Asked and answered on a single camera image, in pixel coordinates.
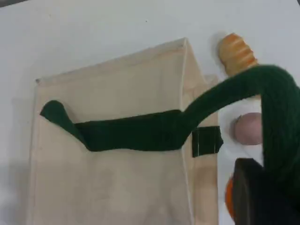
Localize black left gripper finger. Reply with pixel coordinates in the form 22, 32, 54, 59
232, 158, 300, 225

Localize ridged golden bread roll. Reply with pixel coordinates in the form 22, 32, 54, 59
218, 33, 259, 77

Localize pink round pastry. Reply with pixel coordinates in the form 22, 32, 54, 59
232, 112, 263, 146

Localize orange with stem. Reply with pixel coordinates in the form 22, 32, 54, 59
224, 174, 237, 222

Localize cream canvas bag green handles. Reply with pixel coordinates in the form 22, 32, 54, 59
27, 37, 300, 225

